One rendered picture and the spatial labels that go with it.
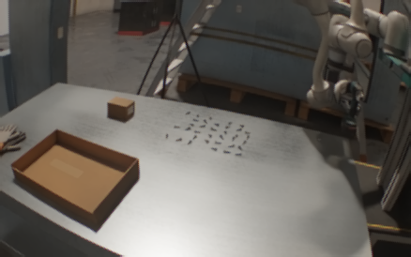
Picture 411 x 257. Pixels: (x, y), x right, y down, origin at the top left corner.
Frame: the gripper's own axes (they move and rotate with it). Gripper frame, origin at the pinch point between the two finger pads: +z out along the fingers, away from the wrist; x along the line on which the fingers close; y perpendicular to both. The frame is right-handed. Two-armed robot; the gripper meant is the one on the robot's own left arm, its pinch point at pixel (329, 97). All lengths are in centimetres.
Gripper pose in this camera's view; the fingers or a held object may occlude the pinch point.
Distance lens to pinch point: 134.2
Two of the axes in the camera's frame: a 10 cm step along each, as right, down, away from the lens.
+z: -1.1, 8.8, 4.6
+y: -8.7, -3.0, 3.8
